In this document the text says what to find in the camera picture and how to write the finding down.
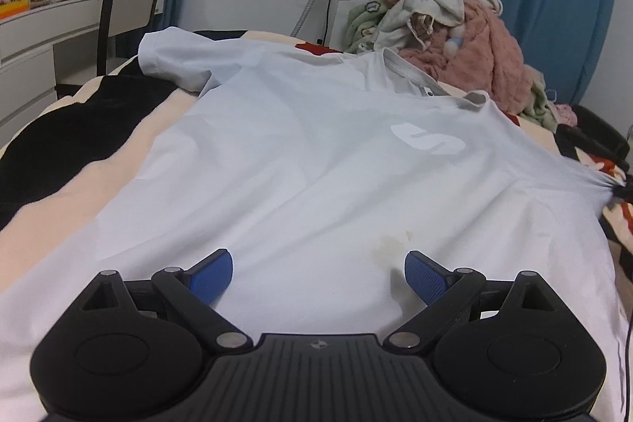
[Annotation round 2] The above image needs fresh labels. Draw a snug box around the black cushion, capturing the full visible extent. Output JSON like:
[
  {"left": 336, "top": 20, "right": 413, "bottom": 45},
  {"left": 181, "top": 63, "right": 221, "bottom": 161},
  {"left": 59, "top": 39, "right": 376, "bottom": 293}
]
[{"left": 556, "top": 104, "right": 631, "bottom": 166}]

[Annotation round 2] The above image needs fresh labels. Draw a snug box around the white t-shirt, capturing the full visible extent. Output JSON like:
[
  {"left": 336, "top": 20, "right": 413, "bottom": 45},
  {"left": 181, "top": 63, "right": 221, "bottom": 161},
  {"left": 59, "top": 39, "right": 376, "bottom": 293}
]
[{"left": 0, "top": 26, "right": 631, "bottom": 422}]

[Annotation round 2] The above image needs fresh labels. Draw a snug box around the striped blanket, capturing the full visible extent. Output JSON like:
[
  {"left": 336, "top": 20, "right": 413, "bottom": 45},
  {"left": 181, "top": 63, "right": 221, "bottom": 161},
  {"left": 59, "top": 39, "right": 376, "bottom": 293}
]
[{"left": 0, "top": 29, "right": 633, "bottom": 329}]

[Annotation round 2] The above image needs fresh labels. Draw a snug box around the beige white garment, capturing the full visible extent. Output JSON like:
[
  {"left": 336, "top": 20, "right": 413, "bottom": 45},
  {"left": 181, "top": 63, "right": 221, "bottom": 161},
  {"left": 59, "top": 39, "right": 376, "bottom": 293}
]
[{"left": 371, "top": 0, "right": 504, "bottom": 54}]

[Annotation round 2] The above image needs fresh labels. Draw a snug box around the pile of crumpled clothes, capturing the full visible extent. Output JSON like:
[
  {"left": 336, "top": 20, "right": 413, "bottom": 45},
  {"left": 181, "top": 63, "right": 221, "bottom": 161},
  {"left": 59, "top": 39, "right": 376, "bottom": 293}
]
[{"left": 386, "top": 0, "right": 537, "bottom": 112}]

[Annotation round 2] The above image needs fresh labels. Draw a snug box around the black cable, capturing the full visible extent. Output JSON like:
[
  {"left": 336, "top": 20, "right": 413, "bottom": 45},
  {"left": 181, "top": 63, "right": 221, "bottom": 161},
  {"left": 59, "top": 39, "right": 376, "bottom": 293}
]
[{"left": 618, "top": 303, "right": 633, "bottom": 403}]

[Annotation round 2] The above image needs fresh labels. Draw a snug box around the black and beige chair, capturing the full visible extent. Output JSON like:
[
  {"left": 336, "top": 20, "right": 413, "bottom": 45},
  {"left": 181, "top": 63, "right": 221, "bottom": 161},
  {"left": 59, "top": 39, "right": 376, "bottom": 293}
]
[{"left": 95, "top": 0, "right": 166, "bottom": 77}]

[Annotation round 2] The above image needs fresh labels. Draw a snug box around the orange box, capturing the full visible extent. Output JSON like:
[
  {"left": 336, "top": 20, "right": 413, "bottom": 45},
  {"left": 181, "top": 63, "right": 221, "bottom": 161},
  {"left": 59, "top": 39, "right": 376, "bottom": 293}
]
[{"left": 0, "top": 0, "right": 31, "bottom": 20}]

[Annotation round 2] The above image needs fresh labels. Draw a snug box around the small pink cloth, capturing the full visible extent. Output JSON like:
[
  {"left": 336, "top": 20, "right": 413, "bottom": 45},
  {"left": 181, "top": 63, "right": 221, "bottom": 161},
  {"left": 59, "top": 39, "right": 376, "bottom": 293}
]
[{"left": 555, "top": 103, "right": 578, "bottom": 127}]

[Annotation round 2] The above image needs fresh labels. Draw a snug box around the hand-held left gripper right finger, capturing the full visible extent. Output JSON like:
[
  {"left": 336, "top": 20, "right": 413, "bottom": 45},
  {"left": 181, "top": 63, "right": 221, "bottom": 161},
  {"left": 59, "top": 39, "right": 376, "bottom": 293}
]
[{"left": 387, "top": 250, "right": 555, "bottom": 350}]

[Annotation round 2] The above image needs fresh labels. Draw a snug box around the olive green cloth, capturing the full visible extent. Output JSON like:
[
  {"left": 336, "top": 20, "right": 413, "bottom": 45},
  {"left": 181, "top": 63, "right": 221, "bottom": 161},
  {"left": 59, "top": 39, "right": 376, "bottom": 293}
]
[{"left": 517, "top": 68, "right": 562, "bottom": 131}]

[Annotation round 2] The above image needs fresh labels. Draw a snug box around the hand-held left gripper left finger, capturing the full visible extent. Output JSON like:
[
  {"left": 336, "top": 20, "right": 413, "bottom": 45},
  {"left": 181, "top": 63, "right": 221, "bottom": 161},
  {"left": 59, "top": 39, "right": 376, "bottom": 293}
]
[{"left": 81, "top": 248, "right": 254, "bottom": 351}]

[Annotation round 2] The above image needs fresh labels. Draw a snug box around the pale green printed garment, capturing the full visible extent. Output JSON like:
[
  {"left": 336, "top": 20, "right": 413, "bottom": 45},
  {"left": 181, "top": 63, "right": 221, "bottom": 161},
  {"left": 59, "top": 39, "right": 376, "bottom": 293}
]
[{"left": 345, "top": 0, "right": 396, "bottom": 55}]

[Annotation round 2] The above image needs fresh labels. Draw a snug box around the white dresser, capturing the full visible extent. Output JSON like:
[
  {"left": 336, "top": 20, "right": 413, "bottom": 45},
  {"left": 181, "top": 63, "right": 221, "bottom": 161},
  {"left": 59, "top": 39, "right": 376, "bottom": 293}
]
[{"left": 0, "top": 0, "right": 166, "bottom": 129}]

